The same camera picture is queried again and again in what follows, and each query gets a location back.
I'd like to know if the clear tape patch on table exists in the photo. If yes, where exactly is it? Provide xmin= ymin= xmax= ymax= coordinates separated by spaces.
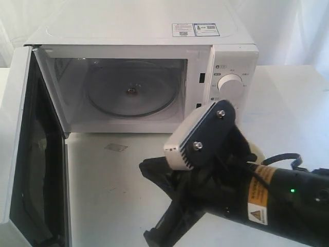
xmin=104 ymin=143 xmax=128 ymax=152

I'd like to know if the warning label sticker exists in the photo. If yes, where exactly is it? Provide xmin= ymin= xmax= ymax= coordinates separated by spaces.
xmin=193 ymin=23 xmax=220 ymax=37
xmin=172 ymin=23 xmax=195 ymax=37

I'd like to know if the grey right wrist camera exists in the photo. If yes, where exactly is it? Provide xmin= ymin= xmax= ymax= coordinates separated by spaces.
xmin=163 ymin=100 xmax=235 ymax=170

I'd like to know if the right warning label sticker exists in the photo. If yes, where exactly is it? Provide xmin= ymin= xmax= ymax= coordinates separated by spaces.
xmin=193 ymin=23 xmax=220 ymax=37

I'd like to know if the cream ceramic bowl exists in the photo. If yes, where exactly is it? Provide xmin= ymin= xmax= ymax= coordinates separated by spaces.
xmin=249 ymin=143 xmax=266 ymax=165

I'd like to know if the upper white control knob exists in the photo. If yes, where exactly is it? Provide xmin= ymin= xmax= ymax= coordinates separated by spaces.
xmin=217 ymin=74 xmax=244 ymax=100

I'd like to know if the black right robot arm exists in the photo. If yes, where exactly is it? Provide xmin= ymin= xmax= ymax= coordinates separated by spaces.
xmin=139 ymin=127 xmax=328 ymax=246

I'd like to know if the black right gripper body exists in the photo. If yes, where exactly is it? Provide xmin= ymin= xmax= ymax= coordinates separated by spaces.
xmin=169 ymin=126 xmax=256 ymax=221

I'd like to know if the white microwave door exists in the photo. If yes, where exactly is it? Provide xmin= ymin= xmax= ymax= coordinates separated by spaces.
xmin=1 ymin=46 xmax=71 ymax=246

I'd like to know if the white microwave oven body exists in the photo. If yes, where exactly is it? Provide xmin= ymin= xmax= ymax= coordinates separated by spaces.
xmin=26 ymin=5 xmax=259 ymax=133

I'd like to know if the left warning label sticker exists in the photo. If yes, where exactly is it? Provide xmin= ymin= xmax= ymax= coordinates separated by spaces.
xmin=172 ymin=23 xmax=195 ymax=37

